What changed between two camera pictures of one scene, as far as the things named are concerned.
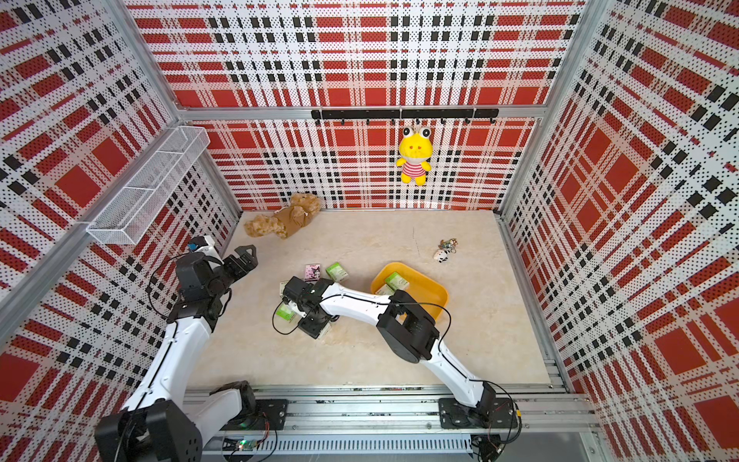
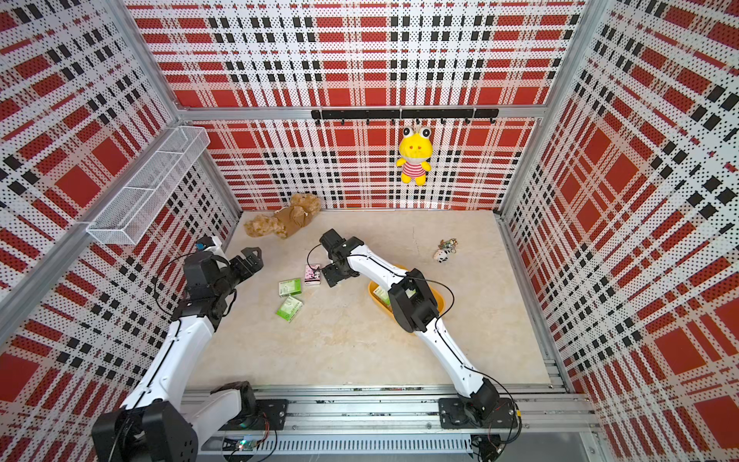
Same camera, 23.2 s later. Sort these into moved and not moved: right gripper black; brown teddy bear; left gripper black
Moved: right gripper black
Not moved: brown teddy bear; left gripper black
